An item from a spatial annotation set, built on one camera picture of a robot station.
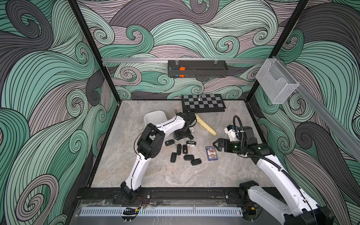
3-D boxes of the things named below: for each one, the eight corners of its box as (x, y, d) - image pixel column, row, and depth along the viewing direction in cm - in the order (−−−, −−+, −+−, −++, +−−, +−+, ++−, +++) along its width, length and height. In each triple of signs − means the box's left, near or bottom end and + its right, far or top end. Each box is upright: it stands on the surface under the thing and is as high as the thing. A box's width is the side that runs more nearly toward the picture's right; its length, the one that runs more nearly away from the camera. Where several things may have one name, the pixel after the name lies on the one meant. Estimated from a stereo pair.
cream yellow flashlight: (214, 136, 99) (215, 134, 97) (194, 117, 110) (194, 115, 108) (216, 134, 100) (217, 132, 97) (195, 116, 111) (196, 114, 108)
